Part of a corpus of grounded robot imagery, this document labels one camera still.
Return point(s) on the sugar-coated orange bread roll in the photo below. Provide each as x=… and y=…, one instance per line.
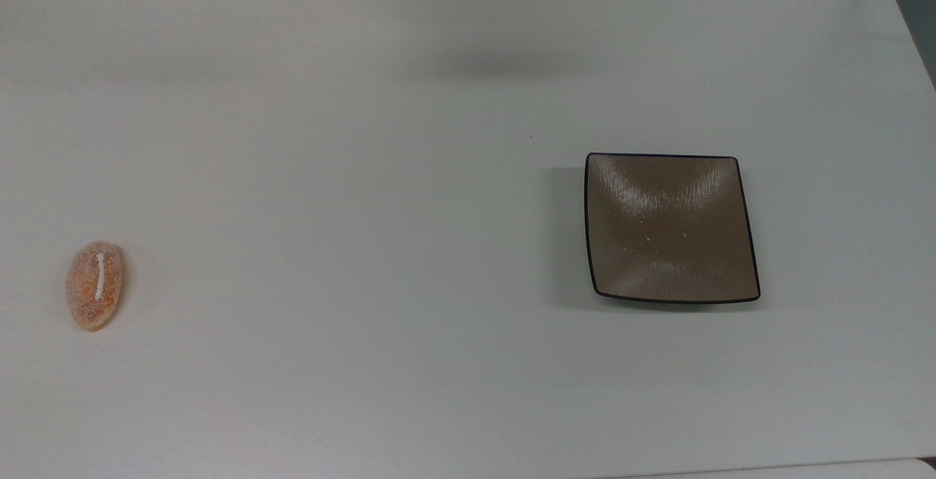
x=84, y=296

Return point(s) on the square brown ceramic plate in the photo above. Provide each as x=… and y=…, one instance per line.
x=669, y=234

